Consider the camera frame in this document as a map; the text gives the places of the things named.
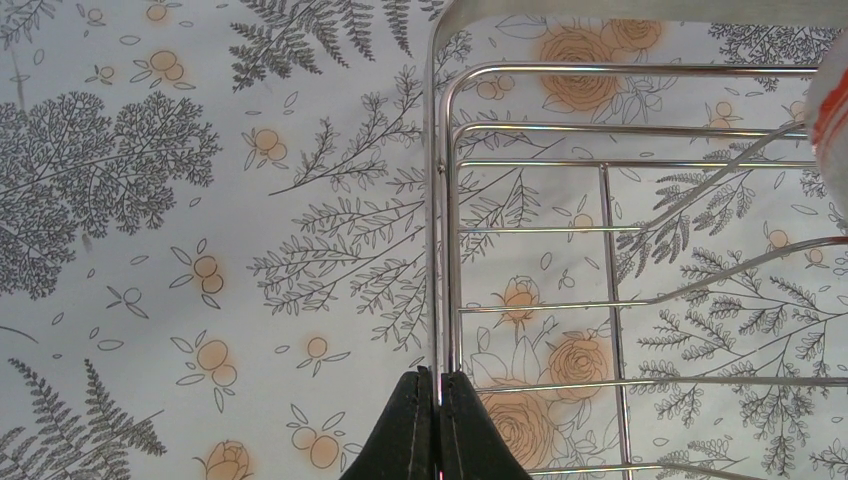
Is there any floral tablecloth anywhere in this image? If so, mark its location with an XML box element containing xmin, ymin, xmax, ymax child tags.
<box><xmin>1</xmin><ymin>1</ymin><xmax>847</xmax><ymax>479</ymax></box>

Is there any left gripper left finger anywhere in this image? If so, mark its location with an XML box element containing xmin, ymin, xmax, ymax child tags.
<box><xmin>341</xmin><ymin>366</ymin><xmax>434</xmax><ymax>480</ymax></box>

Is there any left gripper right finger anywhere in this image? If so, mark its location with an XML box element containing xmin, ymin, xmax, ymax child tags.
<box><xmin>438</xmin><ymin>372</ymin><xmax>529</xmax><ymax>480</ymax></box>

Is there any wire dish rack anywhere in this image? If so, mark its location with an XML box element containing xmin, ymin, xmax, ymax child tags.
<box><xmin>423</xmin><ymin>0</ymin><xmax>848</xmax><ymax>480</ymax></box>

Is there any red patterned white bowl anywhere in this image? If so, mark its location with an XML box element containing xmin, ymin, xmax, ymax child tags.
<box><xmin>804</xmin><ymin>30</ymin><xmax>847</xmax><ymax>218</ymax></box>

